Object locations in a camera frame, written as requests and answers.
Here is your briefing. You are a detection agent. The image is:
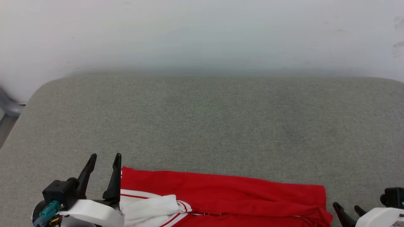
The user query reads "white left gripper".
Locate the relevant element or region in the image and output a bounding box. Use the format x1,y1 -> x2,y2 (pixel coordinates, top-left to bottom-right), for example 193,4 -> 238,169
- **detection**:
59,153 -> 125,227

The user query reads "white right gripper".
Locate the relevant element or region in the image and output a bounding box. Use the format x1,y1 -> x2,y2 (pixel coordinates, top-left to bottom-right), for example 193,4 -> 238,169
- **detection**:
333,202 -> 404,227

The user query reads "red and white basketball jersey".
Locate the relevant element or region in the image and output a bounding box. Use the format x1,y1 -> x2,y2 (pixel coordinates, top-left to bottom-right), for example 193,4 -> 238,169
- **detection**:
119,166 -> 334,227

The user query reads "grey fabric sofa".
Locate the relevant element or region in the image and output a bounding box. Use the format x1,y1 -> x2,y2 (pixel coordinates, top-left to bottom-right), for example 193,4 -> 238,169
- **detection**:
0,75 -> 404,227

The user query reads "teal cable connector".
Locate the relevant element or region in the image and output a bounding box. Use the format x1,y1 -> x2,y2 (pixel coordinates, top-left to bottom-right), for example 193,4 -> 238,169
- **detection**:
33,200 -> 61,227

